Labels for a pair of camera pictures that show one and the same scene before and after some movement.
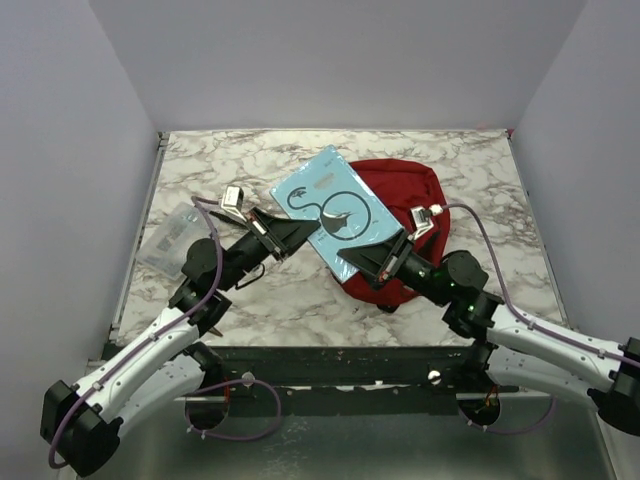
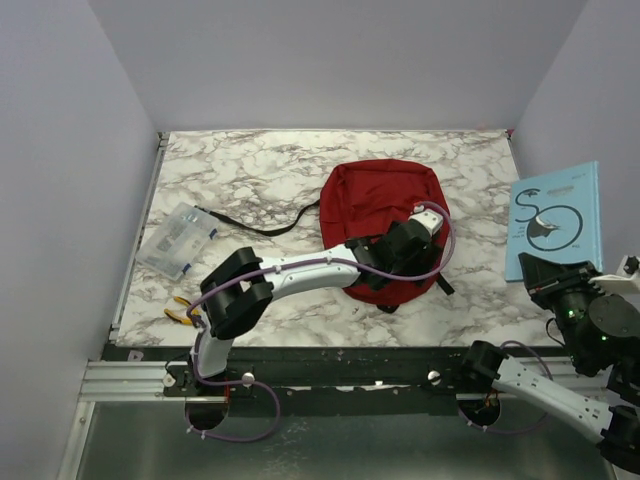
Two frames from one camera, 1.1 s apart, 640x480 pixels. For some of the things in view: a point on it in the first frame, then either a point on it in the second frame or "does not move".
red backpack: x=401 y=185 does not move
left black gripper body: x=255 y=248 to x=413 y=266
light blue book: x=329 y=192 to x=555 y=216
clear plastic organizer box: x=166 y=250 does not move
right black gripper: x=371 y=258 to x=543 y=277
